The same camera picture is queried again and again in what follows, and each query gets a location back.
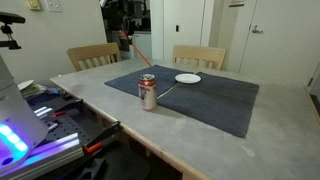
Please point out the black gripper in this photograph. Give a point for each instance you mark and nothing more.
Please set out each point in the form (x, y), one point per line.
(125, 15)

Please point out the red twisted straw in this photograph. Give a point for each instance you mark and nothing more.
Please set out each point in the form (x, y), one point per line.
(123, 34)

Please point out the red and white soda can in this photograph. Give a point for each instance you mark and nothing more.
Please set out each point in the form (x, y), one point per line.
(147, 91)

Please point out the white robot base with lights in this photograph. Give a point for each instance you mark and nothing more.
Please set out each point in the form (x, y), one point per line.
(20, 128)

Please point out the white kitchen oven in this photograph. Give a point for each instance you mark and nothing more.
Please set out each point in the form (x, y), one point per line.
(126, 50)

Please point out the left wooden chair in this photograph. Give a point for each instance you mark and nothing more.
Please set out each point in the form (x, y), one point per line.
(92, 56)

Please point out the wooden chair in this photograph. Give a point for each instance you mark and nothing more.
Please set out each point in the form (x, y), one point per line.
(207, 57)
(92, 56)

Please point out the right wooden chair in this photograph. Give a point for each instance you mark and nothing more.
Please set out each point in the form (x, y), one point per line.
(207, 57)

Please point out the white round plate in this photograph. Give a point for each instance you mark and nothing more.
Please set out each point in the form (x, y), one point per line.
(188, 78)

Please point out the beige thermostat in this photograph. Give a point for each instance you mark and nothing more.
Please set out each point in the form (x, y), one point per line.
(33, 5)

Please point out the stack of papers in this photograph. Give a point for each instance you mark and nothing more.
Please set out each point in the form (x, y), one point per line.
(31, 88)

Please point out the black perforated breadboard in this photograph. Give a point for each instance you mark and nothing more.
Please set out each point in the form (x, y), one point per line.
(64, 126)

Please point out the dark grey right mat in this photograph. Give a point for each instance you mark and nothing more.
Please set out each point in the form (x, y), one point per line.
(223, 103)

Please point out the black orange bar clamp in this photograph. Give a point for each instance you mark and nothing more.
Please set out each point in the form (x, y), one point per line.
(97, 143)

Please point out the white light switch plate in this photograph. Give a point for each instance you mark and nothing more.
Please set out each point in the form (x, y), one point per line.
(53, 6)

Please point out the black camera on mount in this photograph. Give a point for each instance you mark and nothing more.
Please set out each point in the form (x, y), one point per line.
(7, 19)

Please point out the aluminium extrusion rail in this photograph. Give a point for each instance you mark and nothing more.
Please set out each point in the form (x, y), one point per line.
(46, 158)

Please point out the white door with handle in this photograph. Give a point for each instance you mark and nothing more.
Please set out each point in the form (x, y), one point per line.
(283, 42)

